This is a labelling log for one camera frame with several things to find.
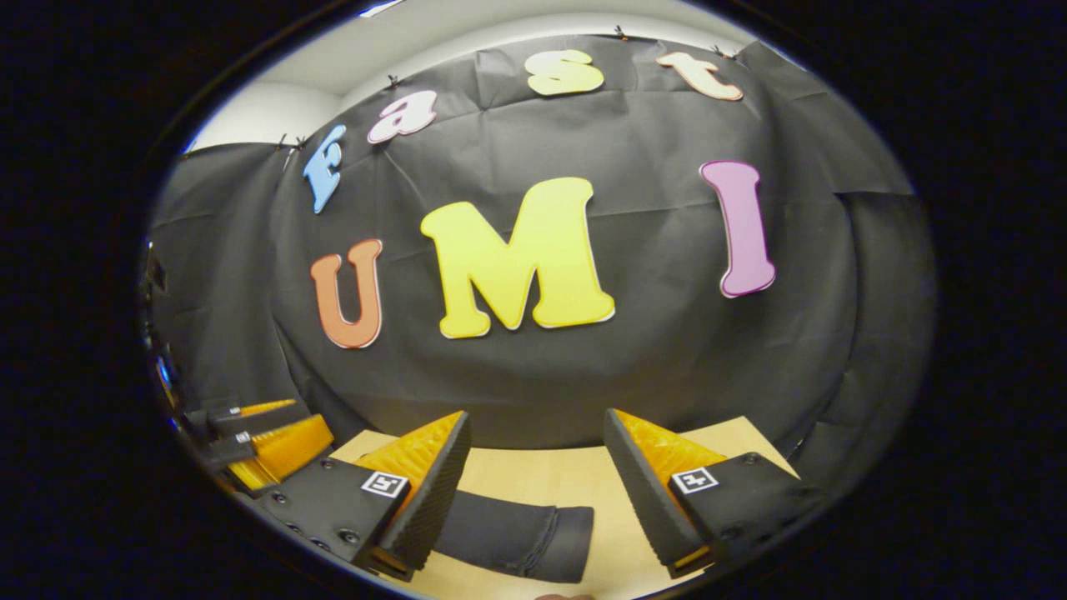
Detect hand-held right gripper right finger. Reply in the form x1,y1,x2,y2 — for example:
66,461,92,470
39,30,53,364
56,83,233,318
602,408,826,580

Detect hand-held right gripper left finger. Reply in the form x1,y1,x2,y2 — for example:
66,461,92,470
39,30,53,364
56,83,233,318
250,410,473,583

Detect dark grey jeans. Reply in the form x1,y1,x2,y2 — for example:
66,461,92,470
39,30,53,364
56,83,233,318
433,489,595,584

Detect black backdrop cloth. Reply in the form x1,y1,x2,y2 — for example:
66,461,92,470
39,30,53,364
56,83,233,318
146,33,939,484

